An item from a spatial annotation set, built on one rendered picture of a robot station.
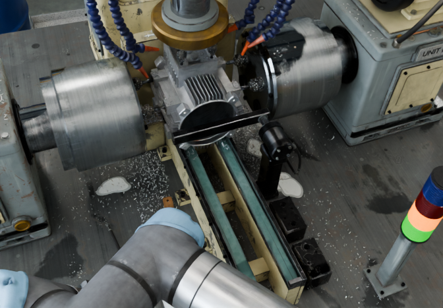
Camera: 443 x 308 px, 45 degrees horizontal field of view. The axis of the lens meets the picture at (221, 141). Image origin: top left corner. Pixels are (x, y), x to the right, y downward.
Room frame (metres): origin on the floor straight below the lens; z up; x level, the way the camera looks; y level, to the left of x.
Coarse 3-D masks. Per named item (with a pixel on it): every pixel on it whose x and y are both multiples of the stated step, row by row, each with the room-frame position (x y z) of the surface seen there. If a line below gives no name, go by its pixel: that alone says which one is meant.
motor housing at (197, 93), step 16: (192, 80) 0.93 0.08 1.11; (208, 80) 0.94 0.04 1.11; (224, 80) 0.99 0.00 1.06; (160, 96) 0.94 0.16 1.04; (192, 96) 0.90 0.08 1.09; (208, 96) 0.89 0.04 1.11; (224, 96) 0.92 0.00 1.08; (176, 112) 0.88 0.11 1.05; (192, 112) 0.99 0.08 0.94; (208, 112) 0.98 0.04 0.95; (224, 112) 0.96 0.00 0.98; (240, 112) 0.92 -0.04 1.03; (176, 128) 0.85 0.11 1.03; (192, 144) 0.87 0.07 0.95
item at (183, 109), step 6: (156, 60) 1.03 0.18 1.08; (162, 60) 1.02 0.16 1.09; (156, 66) 1.01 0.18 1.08; (162, 66) 1.02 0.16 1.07; (228, 96) 0.91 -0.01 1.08; (234, 96) 0.91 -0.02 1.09; (234, 102) 0.91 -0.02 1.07; (180, 108) 0.86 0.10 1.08; (186, 108) 0.86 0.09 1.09; (180, 114) 0.85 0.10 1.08; (186, 114) 0.86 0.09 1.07; (234, 132) 0.91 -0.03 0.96; (180, 144) 0.86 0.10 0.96; (186, 144) 0.86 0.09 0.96
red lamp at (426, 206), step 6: (420, 192) 0.62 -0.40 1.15; (420, 198) 0.61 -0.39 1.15; (420, 204) 0.60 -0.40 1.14; (426, 204) 0.59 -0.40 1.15; (432, 204) 0.58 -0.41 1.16; (420, 210) 0.59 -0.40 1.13; (426, 210) 0.58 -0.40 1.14; (432, 210) 0.58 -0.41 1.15; (438, 210) 0.58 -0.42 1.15; (426, 216) 0.58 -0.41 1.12; (432, 216) 0.58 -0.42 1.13; (438, 216) 0.58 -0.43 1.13
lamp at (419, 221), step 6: (414, 204) 0.61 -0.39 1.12; (414, 210) 0.60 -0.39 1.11; (408, 216) 0.61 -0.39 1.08; (414, 216) 0.60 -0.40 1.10; (420, 216) 0.59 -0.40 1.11; (414, 222) 0.59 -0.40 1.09; (420, 222) 0.58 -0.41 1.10; (426, 222) 0.58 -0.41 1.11; (432, 222) 0.58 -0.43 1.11; (438, 222) 0.59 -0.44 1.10; (420, 228) 0.58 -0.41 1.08; (426, 228) 0.58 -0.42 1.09; (432, 228) 0.58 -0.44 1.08
